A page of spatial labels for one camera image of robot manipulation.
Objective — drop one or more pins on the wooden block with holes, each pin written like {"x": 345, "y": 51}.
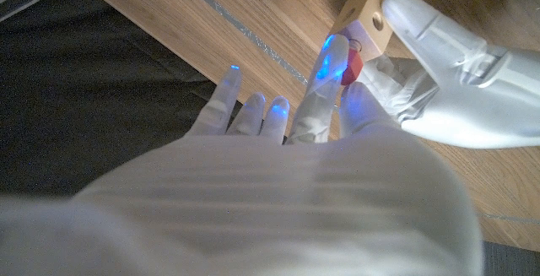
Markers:
{"x": 371, "y": 18}

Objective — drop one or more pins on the black curtain backdrop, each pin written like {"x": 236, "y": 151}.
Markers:
{"x": 84, "y": 99}

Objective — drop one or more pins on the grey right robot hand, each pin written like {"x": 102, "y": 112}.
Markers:
{"x": 274, "y": 208}

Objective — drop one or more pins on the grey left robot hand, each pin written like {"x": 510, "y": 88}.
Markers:
{"x": 464, "y": 90}

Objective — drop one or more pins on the red-headed wooden screw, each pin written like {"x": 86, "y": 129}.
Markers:
{"x": 353, "y": 65}

